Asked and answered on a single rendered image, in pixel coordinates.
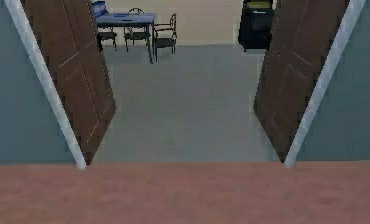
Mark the brown wooden room door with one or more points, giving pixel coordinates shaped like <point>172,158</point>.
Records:
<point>293,80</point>
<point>76,73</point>

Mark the black metal chair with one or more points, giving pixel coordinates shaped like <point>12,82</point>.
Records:
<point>108,35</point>
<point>164,38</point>
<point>136,33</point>

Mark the black cabinet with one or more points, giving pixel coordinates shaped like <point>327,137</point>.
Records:
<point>256,26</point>

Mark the blue dining table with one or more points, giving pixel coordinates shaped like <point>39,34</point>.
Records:
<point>126,19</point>

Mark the blue laptop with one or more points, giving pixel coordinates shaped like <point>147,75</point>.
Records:
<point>99,8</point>

